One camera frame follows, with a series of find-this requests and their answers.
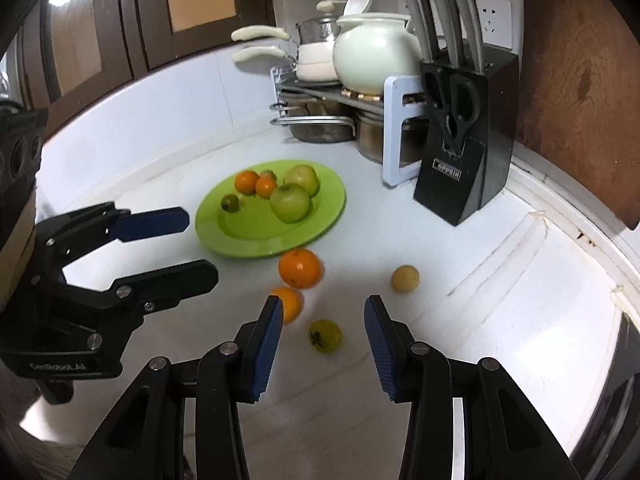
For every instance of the green plate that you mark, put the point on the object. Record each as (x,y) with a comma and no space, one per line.
(250,232)

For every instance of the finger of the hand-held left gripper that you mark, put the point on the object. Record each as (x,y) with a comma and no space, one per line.
(150,222)
(175,280)

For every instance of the gas stove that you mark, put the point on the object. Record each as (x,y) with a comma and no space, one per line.
(622,385)

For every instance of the green apple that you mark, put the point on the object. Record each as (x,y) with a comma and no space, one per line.
(290,203)
(302,177)

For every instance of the small orange mandarin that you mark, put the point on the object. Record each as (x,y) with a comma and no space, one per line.
(266,188)

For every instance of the white ceramic pot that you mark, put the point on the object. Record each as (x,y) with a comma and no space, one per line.
(372,55)

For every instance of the black kitchen scissors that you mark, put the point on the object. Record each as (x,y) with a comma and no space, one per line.
(450,105)

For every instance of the white wall outlet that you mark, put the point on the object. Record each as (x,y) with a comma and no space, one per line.
(495,15)

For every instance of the black knife block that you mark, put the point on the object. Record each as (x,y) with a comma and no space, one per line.
(487,150)

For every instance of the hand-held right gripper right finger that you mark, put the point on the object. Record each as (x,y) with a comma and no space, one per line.
(382,350)

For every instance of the brown longan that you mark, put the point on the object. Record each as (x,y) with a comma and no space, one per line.
(267,174)
(405,279)

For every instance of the wooden cutting board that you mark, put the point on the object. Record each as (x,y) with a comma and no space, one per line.
(580,85)

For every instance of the dark wooden cabinet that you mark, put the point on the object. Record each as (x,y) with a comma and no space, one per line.
(140,20)

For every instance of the grey pot rack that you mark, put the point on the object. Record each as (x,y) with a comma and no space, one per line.
(392,130)

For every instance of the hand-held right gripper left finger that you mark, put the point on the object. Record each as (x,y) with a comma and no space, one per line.
(265,350)

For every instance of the dark green small fruit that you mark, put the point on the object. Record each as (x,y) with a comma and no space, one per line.
(230,203)
(325,336)

